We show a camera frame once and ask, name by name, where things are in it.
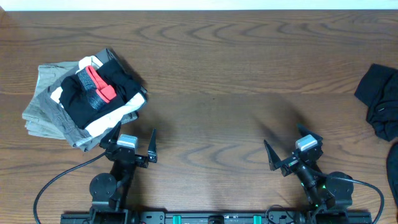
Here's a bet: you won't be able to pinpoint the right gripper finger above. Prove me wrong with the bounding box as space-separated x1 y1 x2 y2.
264 140 281 171
297 124 323 146

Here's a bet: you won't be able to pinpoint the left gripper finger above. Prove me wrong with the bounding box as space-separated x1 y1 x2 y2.
147 129 157 163
99 121 121 149

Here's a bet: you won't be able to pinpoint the black t-shirt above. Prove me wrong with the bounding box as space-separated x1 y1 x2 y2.
354 63 397 141

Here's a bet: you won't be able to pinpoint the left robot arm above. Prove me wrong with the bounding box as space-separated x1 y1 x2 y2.
90 123 157 212

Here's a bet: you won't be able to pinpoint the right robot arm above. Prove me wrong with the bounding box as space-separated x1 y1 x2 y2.
264 124 354 210

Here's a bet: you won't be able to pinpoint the red grey folded garment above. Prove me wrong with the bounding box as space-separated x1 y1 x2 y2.
77 65 117 110

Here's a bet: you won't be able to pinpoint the black folded garment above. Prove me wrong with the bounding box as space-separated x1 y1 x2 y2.
59 59 141 129

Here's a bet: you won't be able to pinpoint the beige folded trousers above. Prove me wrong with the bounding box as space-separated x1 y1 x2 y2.
22 61 80 140

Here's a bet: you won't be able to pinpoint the dark garment at edge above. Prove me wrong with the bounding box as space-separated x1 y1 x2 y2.
386 149 397 205

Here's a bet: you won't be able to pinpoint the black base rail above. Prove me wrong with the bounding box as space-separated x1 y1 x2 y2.
60 210 373 224

